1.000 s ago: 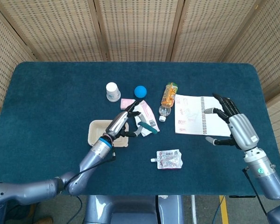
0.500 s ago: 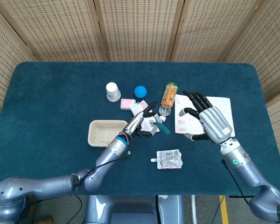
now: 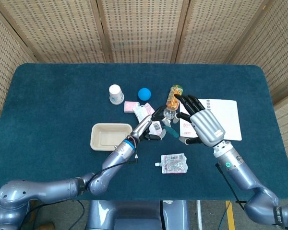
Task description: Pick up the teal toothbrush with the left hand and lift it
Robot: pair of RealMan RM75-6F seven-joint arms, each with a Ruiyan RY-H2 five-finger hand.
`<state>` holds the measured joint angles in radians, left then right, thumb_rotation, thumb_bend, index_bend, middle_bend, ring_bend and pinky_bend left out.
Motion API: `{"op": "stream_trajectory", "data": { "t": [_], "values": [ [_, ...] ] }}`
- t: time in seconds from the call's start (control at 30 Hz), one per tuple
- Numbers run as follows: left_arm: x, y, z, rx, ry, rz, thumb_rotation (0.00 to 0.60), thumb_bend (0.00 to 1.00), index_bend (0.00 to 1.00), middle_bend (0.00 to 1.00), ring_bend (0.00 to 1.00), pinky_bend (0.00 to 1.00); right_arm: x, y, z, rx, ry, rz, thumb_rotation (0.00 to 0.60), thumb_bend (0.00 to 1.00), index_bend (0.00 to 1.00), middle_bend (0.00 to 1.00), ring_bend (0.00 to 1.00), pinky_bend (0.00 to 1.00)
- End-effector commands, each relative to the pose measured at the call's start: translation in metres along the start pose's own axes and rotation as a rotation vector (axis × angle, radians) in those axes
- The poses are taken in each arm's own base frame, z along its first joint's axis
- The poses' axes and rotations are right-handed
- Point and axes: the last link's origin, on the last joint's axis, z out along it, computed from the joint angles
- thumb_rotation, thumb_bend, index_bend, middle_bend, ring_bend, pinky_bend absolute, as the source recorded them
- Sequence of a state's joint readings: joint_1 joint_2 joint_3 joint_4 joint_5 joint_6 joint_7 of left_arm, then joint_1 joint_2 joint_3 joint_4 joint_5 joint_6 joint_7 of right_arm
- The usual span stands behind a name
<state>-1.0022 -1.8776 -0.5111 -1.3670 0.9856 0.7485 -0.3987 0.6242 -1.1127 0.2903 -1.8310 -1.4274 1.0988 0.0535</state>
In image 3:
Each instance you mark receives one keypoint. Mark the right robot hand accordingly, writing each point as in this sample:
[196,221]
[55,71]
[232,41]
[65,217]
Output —
[206,127]

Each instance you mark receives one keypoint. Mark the woven wood-framed folding screen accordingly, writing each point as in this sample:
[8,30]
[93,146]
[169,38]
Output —
[144,28]

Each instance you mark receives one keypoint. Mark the crumpled spout drink pouch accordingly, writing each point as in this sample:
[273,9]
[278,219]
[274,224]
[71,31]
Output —
[174,164]

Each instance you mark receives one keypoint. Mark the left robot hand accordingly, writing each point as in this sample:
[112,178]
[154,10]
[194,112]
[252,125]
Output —
[141,127]

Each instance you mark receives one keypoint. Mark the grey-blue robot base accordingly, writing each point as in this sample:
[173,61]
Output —
[124,215]

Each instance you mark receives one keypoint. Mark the pink tissue pack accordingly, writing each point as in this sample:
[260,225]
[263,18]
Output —
[130,107]

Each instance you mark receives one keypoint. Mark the white paper cup blue print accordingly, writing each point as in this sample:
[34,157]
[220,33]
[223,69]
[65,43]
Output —
[116,94]

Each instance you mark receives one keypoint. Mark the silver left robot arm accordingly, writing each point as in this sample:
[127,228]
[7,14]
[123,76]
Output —
[50,189]

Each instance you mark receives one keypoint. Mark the plastic bottle orange label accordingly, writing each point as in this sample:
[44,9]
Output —
[172,103]

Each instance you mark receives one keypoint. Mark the white table leg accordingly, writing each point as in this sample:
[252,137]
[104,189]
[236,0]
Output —
[199,213]

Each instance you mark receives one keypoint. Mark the pink white snack wrapper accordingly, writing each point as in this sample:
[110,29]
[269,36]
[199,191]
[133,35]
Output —
[141,111]

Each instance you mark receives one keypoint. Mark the blue rubber ball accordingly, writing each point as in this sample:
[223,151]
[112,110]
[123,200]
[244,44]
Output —
[144,94]

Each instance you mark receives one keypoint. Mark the spiral bound paper notebook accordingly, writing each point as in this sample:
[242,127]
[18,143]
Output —
[228,115]

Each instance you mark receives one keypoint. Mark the beige plastic food container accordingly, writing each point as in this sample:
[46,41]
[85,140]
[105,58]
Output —
[103,136]

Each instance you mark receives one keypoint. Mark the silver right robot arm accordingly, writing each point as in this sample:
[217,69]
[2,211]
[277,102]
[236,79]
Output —
[244,172]

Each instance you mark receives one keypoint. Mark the teal table cover cloth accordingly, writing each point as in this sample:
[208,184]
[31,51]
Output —
[50,95]

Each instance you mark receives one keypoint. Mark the brown shoe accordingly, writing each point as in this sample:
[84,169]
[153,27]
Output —
[46,226]

